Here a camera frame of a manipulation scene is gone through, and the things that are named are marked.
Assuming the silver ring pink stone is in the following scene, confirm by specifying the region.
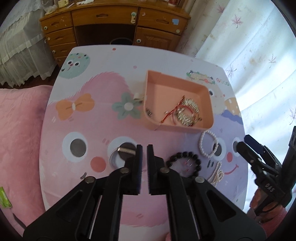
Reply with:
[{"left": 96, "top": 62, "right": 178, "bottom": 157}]
[{"left": 184, "top": 160, "right": 194, "bottom": 167}]

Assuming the pink blanket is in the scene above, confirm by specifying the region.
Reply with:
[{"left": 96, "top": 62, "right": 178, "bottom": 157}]
[{"left": 1, "top": 85, "right": 52, "bottom": 235}]

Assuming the bed with white lace cover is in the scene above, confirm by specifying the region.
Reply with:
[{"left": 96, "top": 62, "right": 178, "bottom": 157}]
[{"left": 1, "top": 1, "right": 56, "bottom": 87}]

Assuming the white floral curtain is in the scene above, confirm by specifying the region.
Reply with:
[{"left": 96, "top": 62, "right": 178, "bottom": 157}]
[{"left": 176, "top": 0, "right": 296, "bottom": 209}]

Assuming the cartoon printed tablecloth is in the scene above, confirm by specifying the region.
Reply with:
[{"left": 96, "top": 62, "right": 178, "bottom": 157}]
[{"left": 38, "top": 45, "right": 249, "bottom": 241}]

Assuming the pink plastic tray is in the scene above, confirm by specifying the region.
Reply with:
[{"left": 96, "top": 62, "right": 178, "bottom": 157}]
[{"left": 144, "top": 70, "right": 214, "bottom": 133}]

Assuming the white pearl bracelet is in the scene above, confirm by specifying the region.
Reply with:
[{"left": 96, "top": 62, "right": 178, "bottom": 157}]
[{"left": 198, "top": 129, "right": 219, "bottom": 159}]

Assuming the black bead bracelet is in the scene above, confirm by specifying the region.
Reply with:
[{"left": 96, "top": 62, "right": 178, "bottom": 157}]
[{"left": 165, "top": 151, "right": 202, "bottom": 178}]

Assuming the wooden desk with drawers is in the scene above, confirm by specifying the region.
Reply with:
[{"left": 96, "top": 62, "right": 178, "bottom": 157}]
[{"left": 40, "top": 1, "right": 190, "bottom": 66}]

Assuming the pink smart watch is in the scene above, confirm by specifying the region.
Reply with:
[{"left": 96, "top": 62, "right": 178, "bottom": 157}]
[{"left": 109, "top": 142, "right": 136, "bottom": 169}]

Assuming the green packet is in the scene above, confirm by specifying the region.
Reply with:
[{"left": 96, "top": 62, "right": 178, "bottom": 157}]
[{"left": 0, "top": 187, "right": 12, "bottom": 208}]

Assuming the red woven string bracelet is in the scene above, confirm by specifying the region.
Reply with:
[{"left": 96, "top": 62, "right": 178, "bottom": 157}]
[{"left": 160, "top": 105, "right": 197, "bottom": 124}]

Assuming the person's right hand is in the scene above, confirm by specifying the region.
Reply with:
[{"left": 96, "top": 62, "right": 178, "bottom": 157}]
[{"left": 247, "top": 188, "right": 287, "bottom": 223}]

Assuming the white pearl necklace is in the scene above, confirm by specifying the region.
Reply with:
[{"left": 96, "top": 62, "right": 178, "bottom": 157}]
[{"left": 207, "top": 161, "right": 224, "bottom": 187}]

